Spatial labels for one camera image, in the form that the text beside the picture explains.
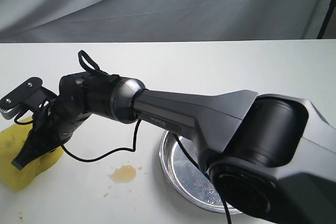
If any round stainless steel dish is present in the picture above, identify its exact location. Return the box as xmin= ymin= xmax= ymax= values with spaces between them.
xmin=159 ymin=129 xmax=245 ymax=215

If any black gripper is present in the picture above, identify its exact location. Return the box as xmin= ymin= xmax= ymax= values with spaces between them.
xmin=12 ymin=98 xmax=91 ymax=169

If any brown liquid spill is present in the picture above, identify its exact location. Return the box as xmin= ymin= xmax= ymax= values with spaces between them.
xmin=107 ymin=165 xmax=137 ymax=184

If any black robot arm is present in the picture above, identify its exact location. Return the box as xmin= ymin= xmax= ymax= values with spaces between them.
xmin=2 ymin=71 xmax=335 ymax=223

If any yellow sponge block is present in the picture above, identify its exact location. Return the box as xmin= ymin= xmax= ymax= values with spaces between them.
xmin=1 ymin=124 xmax=63 ymax=193

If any grey backdrop cloth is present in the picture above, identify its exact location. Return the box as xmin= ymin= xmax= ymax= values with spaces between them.
xmin=1 ymin=0 xmax=331 ymax=43

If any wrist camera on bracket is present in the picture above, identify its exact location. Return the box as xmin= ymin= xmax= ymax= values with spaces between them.
xmin=1 ymin=77 xmax=57 ymax=120

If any black stand pole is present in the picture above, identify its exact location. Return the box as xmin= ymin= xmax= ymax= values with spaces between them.
xmin=317 ymin=0 xmax=335 ymax=39

